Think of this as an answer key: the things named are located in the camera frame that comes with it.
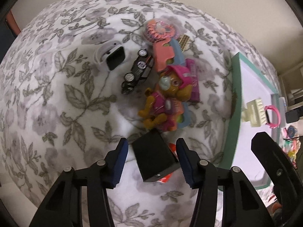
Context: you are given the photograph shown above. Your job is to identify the brown dog toy figure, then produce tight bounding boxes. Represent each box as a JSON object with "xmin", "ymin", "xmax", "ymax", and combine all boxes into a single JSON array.
[{"xmin": 138, "ymin": 65, "xmax": 193, "ymax": 131}]

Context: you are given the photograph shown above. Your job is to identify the colourful small trinkets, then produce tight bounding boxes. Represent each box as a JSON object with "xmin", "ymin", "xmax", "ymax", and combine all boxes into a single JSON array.
[{"xmin": 283, "ymin": 125, "xmax": 301, "ymax": 166}]

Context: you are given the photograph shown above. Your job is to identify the black adapter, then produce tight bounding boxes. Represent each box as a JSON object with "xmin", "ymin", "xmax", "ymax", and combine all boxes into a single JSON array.
[{"xmin": 285, "ymin": 110, "xmax": 303, "ymax": 123}]

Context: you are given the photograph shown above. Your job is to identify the cream hair claw clip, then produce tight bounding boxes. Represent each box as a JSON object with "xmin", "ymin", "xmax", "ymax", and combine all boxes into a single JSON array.
[{"xmin": 242, "ymin": 99, "xmax": 268, "ymax": 127}]

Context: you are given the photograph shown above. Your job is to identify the white device blue light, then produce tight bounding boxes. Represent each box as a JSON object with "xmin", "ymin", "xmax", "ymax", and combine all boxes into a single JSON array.
[{"xmin": 271, "ymin": 94, "xmax": 288, "ymax": 129}]

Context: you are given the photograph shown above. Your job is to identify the grey floral blanket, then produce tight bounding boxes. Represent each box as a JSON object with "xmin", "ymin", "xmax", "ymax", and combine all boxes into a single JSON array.
[{"xmin": 0, "ymin": 0, "xmax": 284, "ymax": 227}]

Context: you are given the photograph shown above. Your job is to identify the teal edged white box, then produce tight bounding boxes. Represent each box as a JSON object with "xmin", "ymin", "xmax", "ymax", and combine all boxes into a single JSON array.
[{"xmin": 217, "ymin": 52, "xmax": 288, "ymax": 191}]

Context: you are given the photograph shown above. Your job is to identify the reddish brown furniture edge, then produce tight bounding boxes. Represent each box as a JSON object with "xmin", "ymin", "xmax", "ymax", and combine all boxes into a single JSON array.
[{"xmin": 6, "ymin": 12, "xmax": 22, "ymax": 36}]

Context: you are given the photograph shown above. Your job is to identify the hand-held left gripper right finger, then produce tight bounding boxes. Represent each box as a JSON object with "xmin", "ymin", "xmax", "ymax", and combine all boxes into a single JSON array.
[{"xmin": 176, "ymin": 138, "xmax": 275, "ymax": 227}]

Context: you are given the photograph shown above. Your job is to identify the white smartwatch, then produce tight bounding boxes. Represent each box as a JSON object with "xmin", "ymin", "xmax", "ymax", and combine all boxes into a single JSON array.
[{"xmin": 93, "ymin": 40, "xmax": 126, "ymax": 71}]

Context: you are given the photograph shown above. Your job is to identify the salmon pink hair clip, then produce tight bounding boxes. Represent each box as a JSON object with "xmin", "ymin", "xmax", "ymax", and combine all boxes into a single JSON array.
[{"xmin": 153, "ymin": 38, "xmax": 176, "ymax": 74}]

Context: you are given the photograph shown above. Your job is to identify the pink donut toy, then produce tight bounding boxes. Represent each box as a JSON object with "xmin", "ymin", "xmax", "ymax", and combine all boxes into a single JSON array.
[{"xmin": 144, "ymin": 19, "xmax": 177, "ymax": 43}]

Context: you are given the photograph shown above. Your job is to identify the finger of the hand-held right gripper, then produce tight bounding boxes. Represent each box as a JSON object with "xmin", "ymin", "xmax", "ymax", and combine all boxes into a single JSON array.
[{"xmin": 251, "ymin": 132, "xmax": 303, "ymax": 219}]

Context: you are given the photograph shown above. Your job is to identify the magenta comb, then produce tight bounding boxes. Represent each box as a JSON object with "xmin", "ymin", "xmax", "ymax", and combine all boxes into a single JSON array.
[{"xmin": 185, "ymin": 58, "xmax": 201, "ymax": 103}]

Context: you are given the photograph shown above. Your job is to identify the black box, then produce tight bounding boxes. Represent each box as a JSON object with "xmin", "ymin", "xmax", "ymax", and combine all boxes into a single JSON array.
[{"xmin": 131, "ymin": 130, "xmax": 181, "ymax": 182}]

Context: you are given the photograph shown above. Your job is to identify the light blue card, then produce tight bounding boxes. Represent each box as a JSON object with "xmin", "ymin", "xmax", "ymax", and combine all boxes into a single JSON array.
[{"xmin": 169, "ymin": 39, "xmax": 190, "ymax": 123}]

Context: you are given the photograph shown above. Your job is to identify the black toy car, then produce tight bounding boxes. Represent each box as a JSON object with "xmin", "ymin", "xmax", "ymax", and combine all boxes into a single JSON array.
[{"xmin": 121, "ymin": 49, "xmax": 154, "ymax": 94}]

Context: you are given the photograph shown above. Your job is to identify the small orange toy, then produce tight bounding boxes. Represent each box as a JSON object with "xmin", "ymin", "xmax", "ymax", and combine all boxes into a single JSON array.
[{"xmin": 158, "ymin": 143, "xmax": 178, "ymax": 184}]

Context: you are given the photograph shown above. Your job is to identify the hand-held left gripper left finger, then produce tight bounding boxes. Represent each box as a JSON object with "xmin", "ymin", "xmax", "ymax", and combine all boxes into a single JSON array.
[{"xmin": 28, "ymin": 138, "xmax": 129, "ymax": 227}]

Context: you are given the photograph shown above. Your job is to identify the pink fitness band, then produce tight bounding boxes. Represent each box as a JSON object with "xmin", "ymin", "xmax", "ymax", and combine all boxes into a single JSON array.
[{"xmin": 265, "ymin": 105, "xmax": 282, "ymax": 128}]

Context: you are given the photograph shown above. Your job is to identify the gold comb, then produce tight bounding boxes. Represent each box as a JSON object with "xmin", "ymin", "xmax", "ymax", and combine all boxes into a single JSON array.
[{"xmin": 179, "ymin": 34, "xmax": 192, "ymax": 51}]

